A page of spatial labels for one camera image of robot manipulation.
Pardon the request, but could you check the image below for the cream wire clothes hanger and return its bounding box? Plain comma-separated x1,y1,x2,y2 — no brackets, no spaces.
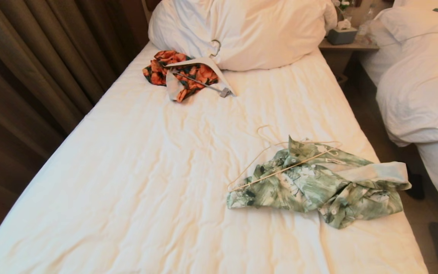
227,125,343,193

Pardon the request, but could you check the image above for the green floral print shirt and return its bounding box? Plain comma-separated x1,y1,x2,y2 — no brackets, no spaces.
227,135,413,230

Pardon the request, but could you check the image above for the white hanger with metal bar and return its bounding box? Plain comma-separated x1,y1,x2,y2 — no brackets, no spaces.
165,39,238,98

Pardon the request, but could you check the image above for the orange floral garment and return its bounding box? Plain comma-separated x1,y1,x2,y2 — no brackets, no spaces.
142,50,219,103

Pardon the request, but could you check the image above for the white pillow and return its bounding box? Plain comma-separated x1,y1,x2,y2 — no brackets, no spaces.
148,0,337,72
371,0,438,42

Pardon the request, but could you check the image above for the wooden nightstand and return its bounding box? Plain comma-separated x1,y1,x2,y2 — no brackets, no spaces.
318,37,380,76

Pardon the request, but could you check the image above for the brown wooden headboard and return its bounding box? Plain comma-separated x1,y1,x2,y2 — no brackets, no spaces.
141,0,163,24

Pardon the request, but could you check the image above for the grey tissue box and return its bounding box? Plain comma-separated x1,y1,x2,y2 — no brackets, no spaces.
326,19,358,45

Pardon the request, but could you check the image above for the small potted plant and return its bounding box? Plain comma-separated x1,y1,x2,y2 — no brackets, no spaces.
331,0,352,21

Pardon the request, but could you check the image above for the clear plastic bottle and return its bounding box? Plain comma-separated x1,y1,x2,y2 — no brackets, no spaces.
358,6,376,37

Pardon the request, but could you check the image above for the brown curtain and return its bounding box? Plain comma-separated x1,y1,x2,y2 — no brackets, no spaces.
0,0,143,206

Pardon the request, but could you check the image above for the black slipper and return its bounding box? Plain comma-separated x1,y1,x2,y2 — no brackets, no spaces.
405,164,425,200

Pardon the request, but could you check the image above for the white duvet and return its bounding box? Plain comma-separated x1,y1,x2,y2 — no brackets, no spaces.
360,32,438,147

